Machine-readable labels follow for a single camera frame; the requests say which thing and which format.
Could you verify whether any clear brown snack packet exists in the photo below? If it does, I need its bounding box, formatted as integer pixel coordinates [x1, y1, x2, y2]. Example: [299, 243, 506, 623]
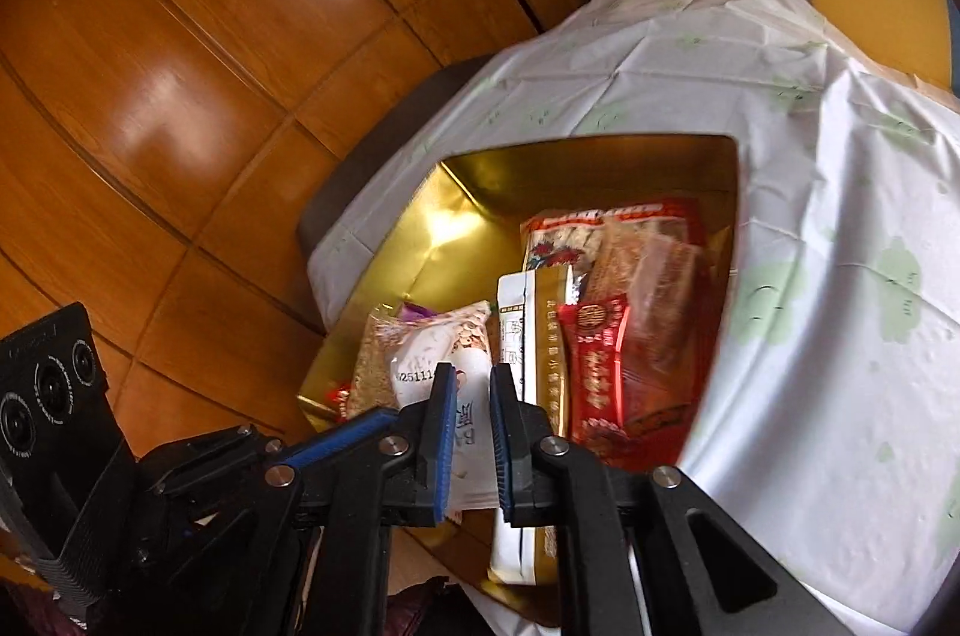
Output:
[585, 223, 710, 382]

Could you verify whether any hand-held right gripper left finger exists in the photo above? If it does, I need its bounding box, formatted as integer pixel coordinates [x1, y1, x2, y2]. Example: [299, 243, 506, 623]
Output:
[161, 362, 460, 636]

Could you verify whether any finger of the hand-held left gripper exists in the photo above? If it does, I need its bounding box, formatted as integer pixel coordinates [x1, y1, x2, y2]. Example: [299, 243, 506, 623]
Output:
[135, 407, 402, 517]

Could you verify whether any large red snack packet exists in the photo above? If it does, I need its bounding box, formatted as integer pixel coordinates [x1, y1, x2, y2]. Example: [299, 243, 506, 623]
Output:
[521, 197, 710, 453]

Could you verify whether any red gold patterned snack packet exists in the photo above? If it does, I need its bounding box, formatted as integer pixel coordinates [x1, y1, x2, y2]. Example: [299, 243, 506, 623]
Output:
[559, 295, 638, 457]

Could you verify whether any white gold long snack packet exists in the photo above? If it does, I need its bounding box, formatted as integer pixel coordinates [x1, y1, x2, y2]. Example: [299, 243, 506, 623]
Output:
[487, 271, 575, 586]

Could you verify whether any white lotus seed snack packet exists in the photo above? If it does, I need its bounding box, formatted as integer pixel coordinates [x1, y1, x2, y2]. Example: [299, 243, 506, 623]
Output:
[386, 300, 497, 521]

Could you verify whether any small red wrapped candy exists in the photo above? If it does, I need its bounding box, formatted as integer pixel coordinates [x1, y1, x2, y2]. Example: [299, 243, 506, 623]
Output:
[322, 381, 355, 421]

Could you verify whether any gold tin box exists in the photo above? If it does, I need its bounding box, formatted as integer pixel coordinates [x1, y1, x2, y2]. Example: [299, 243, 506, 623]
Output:
[296, 133, 743, 629]

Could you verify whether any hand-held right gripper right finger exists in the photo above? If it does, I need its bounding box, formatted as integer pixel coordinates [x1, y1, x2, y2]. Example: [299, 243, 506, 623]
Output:
[489, 364, 848, 636]

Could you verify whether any pale cloud print tablecloth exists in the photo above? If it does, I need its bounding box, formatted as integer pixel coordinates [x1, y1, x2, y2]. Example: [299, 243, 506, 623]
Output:
[307, 0, 960, 636]

